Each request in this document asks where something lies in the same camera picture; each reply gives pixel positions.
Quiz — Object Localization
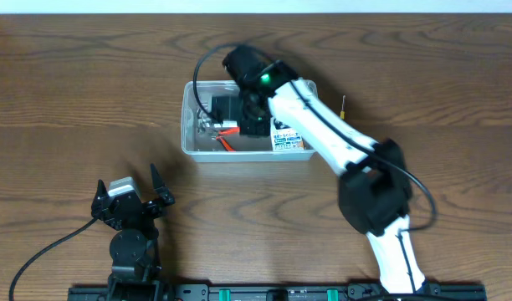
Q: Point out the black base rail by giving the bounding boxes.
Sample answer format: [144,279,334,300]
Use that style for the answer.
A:
[67,283,488,301]

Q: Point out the red handled cutting pliers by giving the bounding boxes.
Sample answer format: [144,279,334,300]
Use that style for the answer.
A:
[213,126,241,152]

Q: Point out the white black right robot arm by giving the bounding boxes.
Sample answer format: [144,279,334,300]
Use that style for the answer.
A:
[223,45,426,294]

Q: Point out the clear plastic container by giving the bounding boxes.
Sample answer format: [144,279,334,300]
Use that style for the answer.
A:
[181,80,315,162]

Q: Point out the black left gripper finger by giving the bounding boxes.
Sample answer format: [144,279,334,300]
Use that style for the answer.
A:
[95,180,109,209]
[150,163,176,206]

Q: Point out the black yellow screwdriver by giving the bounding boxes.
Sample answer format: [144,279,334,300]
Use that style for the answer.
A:
[340,95,346,120]

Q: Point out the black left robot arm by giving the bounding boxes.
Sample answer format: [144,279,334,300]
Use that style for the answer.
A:
[91,164,175,301]

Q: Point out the silver ratchet wrench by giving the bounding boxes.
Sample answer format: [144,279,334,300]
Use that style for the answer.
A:
[197,109,222,135]

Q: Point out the blue white screwdriver box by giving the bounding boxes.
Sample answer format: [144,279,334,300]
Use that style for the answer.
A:
[270,117,305,151]

